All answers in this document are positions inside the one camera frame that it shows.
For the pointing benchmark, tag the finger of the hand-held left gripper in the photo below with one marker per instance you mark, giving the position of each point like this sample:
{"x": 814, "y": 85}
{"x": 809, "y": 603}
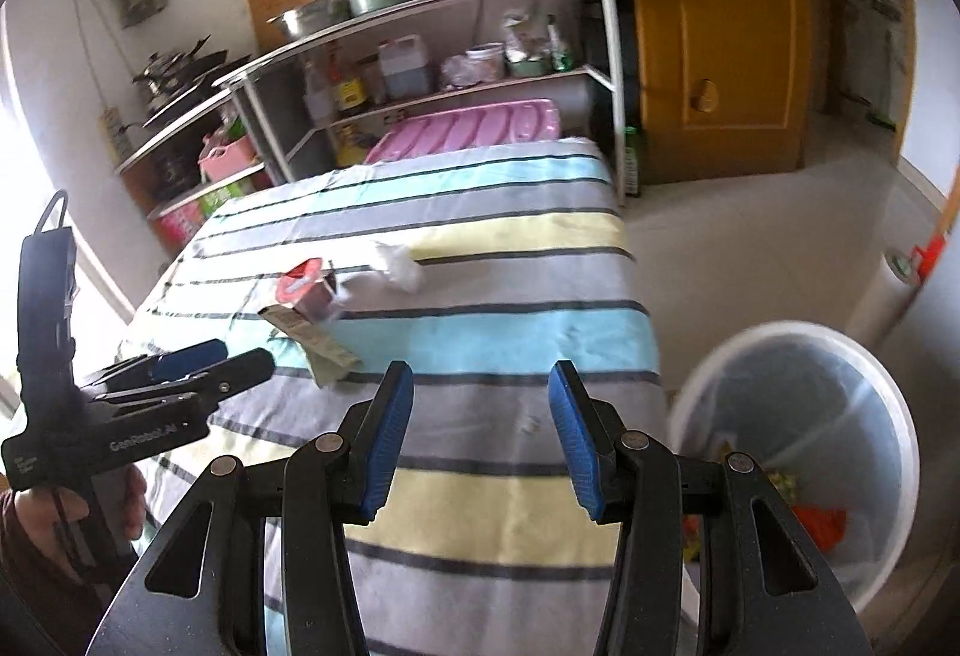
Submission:
{"x": 187, "y": 362}
{"x": 232, "y": 375}

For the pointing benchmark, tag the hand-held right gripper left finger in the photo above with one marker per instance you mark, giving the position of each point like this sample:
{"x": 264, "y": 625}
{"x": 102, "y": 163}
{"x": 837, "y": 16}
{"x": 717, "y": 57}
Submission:
{"x": 390, "y": 438}

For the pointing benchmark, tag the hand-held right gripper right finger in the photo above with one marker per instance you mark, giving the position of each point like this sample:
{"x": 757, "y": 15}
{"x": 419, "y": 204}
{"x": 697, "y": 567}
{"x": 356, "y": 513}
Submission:
{"x": 574, "y": 438}

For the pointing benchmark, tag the pale green paper packet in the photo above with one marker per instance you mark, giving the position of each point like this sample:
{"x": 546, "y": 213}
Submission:
{"x": 315, "y": 341}

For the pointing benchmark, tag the pink plastic cup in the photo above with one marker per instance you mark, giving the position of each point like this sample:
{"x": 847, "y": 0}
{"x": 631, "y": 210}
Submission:
{"x": 311, "y": 292}

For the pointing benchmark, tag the dark green snack packet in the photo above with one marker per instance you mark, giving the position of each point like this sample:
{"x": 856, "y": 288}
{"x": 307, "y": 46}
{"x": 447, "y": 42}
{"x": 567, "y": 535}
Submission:
{"x": 780, "y": 482}

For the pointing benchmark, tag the white trash bin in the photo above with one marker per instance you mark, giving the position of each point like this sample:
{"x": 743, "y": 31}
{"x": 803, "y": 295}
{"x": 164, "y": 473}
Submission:
{"x": 810, "y": 416}

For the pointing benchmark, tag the red mesh bag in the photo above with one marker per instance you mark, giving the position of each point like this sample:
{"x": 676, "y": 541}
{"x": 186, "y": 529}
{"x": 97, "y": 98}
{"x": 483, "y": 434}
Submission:
{"x": 821, "y": 527}

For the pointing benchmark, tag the person's left forearm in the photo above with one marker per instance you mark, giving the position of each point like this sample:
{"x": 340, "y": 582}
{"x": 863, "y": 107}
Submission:
{"x": 37, "y": 596}

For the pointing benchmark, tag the person's left hand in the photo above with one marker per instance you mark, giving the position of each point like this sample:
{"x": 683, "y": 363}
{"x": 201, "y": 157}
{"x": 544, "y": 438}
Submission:
{"x": 45, "y": 513}

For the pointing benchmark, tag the striped cloth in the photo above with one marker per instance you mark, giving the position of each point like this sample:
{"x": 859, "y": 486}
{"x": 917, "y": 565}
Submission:
{"x": 487, "y": 349}

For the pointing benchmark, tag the red cardboard box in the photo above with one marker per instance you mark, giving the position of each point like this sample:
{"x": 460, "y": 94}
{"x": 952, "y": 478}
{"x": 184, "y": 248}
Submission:
{"x": 178, "y": 225}

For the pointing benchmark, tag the white crumpled tissue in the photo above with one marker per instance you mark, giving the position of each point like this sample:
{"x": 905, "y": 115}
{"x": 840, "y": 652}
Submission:
{"x": 397, "y": 266}

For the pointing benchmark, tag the green cardboard box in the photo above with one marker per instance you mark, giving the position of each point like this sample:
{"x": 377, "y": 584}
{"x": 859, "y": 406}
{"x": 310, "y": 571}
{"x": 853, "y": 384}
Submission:
{"x": 229, "y": 191}

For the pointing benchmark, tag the window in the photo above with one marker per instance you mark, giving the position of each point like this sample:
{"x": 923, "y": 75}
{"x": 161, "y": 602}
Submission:
{"x": 52, "y": 236}

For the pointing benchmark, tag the pink plastic basket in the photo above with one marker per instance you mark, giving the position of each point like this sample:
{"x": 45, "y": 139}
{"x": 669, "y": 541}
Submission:
{"x": 225, "y": 157}

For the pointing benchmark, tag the small white shelf rack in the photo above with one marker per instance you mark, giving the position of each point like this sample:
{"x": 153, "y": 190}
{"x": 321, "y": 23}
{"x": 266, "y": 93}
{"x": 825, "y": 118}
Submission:
{"x": 180, "y": 116}

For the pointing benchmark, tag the green floor bottle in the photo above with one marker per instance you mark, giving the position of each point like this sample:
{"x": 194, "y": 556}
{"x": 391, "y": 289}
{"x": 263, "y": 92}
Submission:
{"x": 634, "y": 165}

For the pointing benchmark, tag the steel cooking pot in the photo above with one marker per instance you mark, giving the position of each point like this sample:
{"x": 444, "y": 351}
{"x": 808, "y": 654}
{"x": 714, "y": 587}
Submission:
{"x": 161, "y": 75}

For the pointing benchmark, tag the clear plastic bottle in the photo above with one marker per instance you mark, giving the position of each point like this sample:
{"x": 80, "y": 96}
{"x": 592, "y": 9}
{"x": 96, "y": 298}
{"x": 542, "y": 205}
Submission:
{"x": 319, "y": 97}

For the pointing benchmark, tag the black frying pan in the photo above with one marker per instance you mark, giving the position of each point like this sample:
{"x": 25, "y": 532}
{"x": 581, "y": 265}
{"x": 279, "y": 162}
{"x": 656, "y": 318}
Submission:
{"x": 202, "y": 60}

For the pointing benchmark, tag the yellow-label bottle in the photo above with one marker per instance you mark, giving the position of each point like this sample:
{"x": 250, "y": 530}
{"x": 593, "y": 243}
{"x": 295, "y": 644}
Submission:
{"x": 349, "y": 90}

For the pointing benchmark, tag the pink plastic tray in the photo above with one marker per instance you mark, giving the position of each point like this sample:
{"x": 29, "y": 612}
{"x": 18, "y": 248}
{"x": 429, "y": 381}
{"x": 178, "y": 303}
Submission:
{"x": 465, "y": 127}

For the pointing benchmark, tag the dark glass jar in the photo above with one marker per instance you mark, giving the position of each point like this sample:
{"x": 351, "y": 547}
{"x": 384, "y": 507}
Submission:
{"x": 373, "y": 82}

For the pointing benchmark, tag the white paper roll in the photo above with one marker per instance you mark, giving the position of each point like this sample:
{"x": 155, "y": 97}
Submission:
{"x": 885, "y": 304}

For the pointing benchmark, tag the white oil jug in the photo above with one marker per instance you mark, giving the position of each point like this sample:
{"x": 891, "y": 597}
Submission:
{"x": 405, "y": 67}

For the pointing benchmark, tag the steel basin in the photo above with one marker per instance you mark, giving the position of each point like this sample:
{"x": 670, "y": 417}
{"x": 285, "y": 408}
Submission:
{"x": 307, "y": 23}

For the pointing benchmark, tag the pink plastic bag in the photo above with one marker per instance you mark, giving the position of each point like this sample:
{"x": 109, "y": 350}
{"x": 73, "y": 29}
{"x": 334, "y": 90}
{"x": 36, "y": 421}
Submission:
{"x": 456, "y": 73}

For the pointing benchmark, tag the green plastic basket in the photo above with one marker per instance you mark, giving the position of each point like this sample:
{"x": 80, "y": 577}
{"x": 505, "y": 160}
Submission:
{"x": 529, "y": 67}

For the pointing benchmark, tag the white plastic tub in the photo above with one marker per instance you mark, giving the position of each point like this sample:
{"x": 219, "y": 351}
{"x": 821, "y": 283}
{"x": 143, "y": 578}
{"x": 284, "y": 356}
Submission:
{"x": 485, "y": 62}

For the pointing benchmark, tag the green glass bottle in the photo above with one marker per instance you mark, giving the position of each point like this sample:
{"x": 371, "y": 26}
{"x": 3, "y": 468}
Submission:
{"x": 560, "y": 49}

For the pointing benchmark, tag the orange broom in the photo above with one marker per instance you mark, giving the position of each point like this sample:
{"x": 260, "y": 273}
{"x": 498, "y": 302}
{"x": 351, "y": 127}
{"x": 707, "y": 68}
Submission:
{"x": 930, "y": 255}

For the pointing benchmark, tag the wooden door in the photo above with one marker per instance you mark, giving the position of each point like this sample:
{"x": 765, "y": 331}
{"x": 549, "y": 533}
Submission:
{"x": 727, "y": 41}

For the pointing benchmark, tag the large white shelf rack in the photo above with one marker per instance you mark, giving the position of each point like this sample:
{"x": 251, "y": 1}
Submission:
{"x": 450, "y": 4}

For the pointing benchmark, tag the wall power strip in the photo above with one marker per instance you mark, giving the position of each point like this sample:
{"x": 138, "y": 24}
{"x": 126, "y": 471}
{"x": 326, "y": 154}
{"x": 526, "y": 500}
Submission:
{"x": 114, "y": 139}

